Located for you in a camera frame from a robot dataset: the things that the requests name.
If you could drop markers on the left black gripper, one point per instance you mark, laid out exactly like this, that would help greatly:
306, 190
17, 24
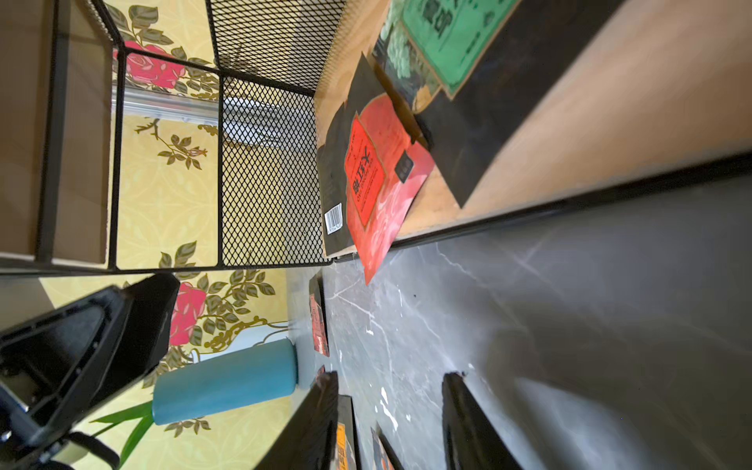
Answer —
58, 367

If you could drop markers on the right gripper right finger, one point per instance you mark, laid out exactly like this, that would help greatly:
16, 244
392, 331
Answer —
470, 440

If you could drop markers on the large black barcode packet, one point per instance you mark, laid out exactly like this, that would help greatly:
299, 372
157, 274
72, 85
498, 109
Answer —
330, 158

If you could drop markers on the orange label tea bag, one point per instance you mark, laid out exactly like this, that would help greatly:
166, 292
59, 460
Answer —
384, 457

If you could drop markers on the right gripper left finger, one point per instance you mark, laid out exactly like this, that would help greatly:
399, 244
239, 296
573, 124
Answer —
308, 440

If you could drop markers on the earl grey red tea bag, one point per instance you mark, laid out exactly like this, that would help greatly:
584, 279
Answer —
317, 314

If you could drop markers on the pink label tea bag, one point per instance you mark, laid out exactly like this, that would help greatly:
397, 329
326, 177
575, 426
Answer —
322, 378

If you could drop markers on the green tea bag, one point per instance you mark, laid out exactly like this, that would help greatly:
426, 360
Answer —
473, 71

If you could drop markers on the black wire mesh shelf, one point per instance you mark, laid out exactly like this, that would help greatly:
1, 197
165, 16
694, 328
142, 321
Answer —
660, 98

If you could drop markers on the red tea bag shelf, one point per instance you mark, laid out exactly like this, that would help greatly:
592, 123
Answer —
385, 168

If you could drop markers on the teal vase with flower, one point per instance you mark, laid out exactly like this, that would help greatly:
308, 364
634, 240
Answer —
266, 372

